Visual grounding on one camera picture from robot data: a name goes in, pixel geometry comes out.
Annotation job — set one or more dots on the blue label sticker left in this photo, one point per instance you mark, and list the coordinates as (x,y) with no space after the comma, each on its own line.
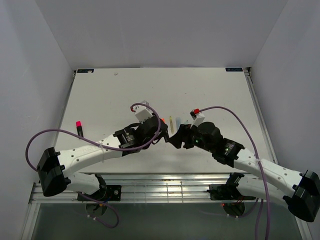
(84,71)

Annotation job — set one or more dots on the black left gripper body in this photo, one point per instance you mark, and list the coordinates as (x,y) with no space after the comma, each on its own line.
(162,133)

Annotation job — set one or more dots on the blue label sticker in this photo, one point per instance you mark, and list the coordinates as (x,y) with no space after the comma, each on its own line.
(234,69)
(84,71)

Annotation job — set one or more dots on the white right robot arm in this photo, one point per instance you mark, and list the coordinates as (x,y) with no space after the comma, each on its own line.
(299,192)

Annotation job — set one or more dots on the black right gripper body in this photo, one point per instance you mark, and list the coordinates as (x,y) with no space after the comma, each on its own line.
(198,142)

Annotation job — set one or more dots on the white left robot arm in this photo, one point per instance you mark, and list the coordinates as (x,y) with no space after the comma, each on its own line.
(61,170)

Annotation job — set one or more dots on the pastel blue highlighter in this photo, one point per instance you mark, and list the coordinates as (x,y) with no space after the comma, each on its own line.
(178,122)

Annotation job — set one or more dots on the black pink-capped highlighter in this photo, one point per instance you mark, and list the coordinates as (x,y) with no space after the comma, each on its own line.
(79,129)

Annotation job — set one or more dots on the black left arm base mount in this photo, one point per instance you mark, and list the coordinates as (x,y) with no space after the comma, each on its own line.
(107,193)

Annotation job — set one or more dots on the thin yellow highlighter pen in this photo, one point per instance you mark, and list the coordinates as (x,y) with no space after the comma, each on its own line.
(172,130)

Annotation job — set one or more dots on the blue label sticker right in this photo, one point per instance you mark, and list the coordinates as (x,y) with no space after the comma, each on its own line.
(234,69)

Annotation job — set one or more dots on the aluminium table rail frame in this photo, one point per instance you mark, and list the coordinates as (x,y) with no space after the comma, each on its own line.
(166,189)

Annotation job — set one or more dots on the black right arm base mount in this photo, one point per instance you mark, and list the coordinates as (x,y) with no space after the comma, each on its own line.
(228,191)

